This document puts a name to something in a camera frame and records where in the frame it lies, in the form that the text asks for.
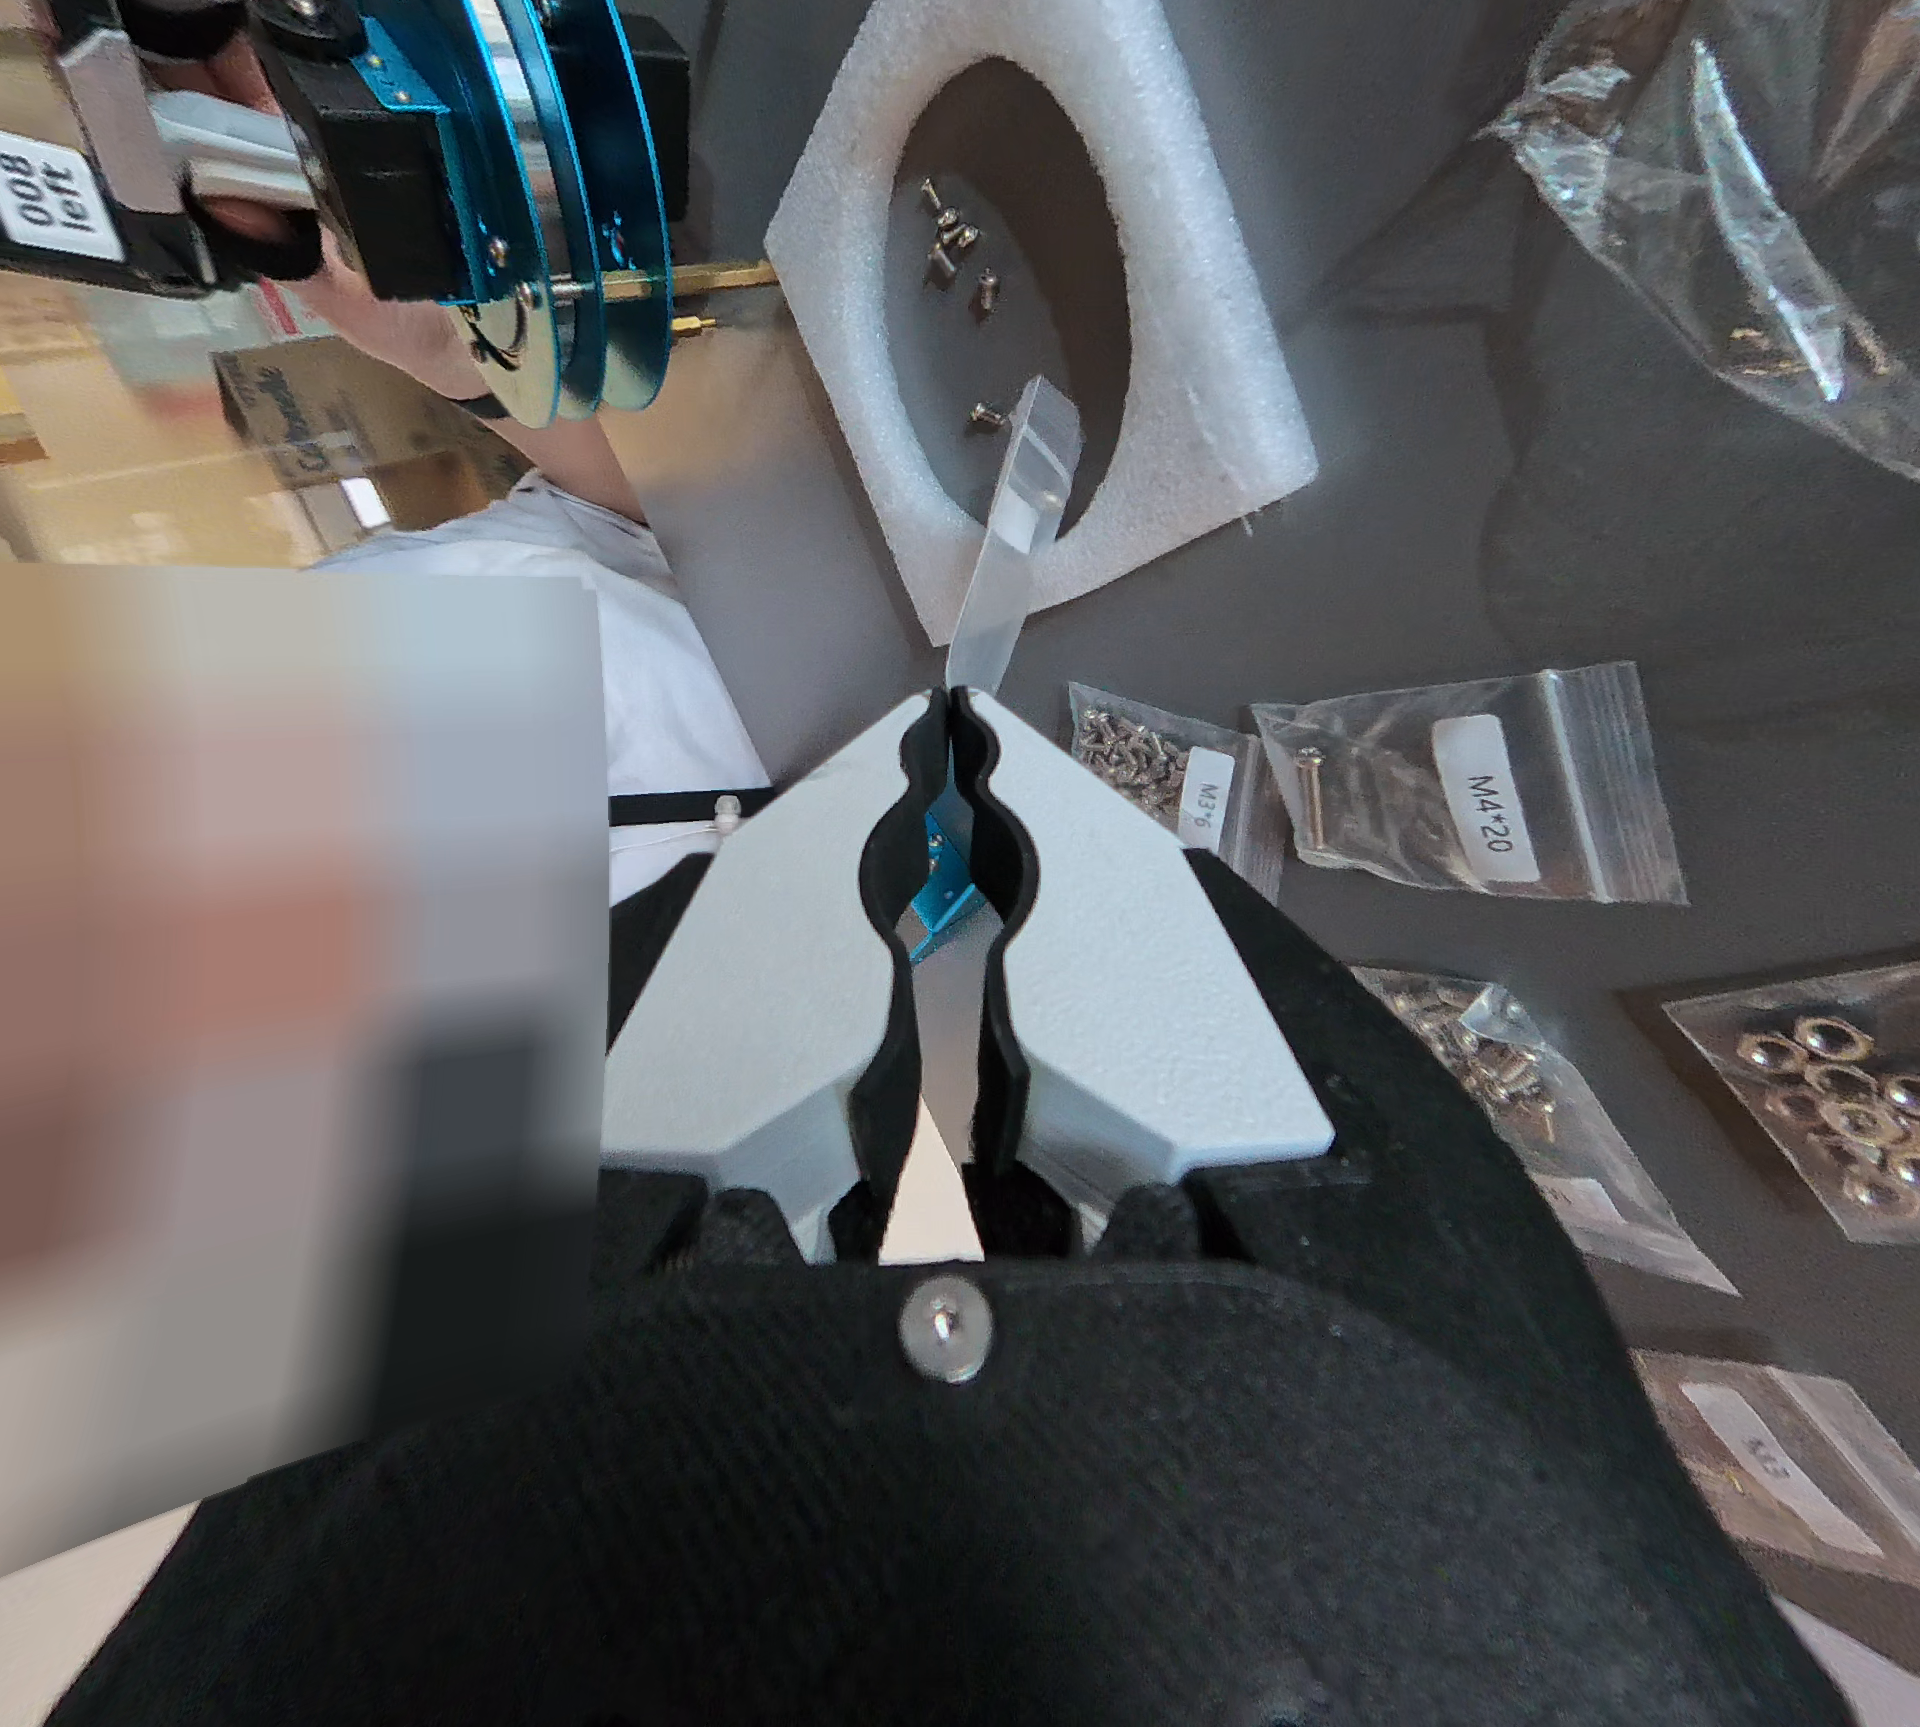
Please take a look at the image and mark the black chest harness strap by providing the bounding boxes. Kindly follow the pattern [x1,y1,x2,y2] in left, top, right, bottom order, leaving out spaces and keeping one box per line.
[604,780,782,1061]

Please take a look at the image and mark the dark grey desk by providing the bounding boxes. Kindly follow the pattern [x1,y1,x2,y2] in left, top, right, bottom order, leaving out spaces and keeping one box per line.
[592,0,1920,1727]

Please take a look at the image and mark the pile of small screw bags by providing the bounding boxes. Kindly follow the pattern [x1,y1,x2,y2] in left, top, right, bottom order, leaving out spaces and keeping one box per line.
[1068,662,1920,1727]

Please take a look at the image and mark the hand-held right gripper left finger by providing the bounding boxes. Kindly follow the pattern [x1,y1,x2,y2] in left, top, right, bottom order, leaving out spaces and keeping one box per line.
[600,690,955,1263]

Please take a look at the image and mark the blue metal U bracket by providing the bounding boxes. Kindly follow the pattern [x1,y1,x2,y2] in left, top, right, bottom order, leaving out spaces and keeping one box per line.
[896,812,996,967]

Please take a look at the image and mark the person's left hand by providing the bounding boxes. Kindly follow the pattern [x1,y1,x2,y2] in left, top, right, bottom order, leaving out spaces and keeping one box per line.
[180,32,521,410]

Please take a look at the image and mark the clear plastic zip bag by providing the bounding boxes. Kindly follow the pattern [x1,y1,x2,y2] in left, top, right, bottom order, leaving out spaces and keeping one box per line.
[943,374,1091,698]

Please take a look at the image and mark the loose small metal screws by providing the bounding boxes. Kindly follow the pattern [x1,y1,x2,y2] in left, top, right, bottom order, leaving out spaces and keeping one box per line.
[912,174,1010,432]

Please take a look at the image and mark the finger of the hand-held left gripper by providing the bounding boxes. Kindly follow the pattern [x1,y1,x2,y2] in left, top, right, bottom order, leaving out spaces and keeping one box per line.
[61,32,324,214]

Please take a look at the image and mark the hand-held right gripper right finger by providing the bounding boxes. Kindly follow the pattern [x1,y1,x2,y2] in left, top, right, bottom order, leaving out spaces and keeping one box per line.
[952,690,1339,1261]

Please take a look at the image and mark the crumpled clear plastic wrap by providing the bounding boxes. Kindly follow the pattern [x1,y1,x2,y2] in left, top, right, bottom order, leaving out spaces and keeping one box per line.
[1492,0,1920,484]

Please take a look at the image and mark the person's left forearm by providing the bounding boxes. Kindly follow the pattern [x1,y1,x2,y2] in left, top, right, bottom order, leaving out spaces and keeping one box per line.
[434,302,655,530]

